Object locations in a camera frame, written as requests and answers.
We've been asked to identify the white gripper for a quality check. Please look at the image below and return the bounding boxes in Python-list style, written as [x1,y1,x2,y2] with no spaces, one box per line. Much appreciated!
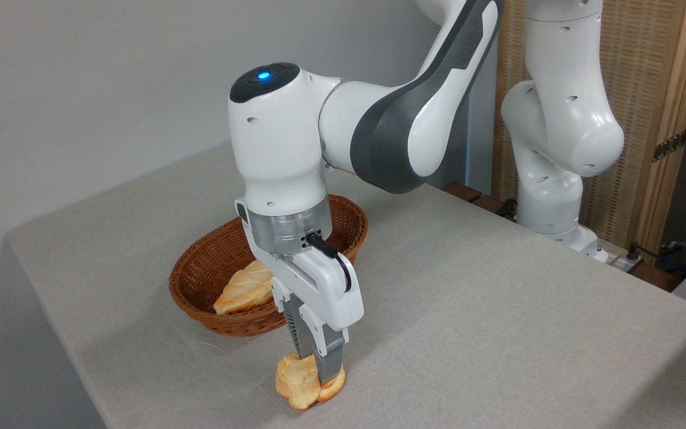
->
[235,197,365,388]

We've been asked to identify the round flower-shaped bread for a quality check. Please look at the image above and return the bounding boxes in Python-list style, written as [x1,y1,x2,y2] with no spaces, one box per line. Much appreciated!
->
[275,352,347,411]

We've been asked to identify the long braided bread loaf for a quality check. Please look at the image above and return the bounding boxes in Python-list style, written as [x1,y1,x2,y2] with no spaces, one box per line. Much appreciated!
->
[213,259,276,315]

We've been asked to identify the brown oval wicker basket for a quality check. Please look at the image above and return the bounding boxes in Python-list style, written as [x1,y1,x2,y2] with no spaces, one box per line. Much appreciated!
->
[169,194,369,338]

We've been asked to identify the white power strip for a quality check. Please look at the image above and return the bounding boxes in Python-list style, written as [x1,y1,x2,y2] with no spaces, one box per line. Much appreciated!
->
[607,253,645,275]

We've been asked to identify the dark metal screen hinge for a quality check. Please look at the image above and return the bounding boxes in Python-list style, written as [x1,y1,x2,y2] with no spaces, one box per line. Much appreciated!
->
[652,128,686,163]

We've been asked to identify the wooden woven folding screen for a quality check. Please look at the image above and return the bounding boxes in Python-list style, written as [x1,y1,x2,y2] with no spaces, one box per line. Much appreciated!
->
[492,0,686,258]

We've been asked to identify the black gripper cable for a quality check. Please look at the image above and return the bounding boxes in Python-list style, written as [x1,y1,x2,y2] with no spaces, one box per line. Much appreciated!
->
[306,232,353,293]

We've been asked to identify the black and blue cables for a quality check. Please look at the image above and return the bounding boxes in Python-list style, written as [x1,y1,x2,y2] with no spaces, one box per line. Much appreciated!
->
[628,240,686,282]

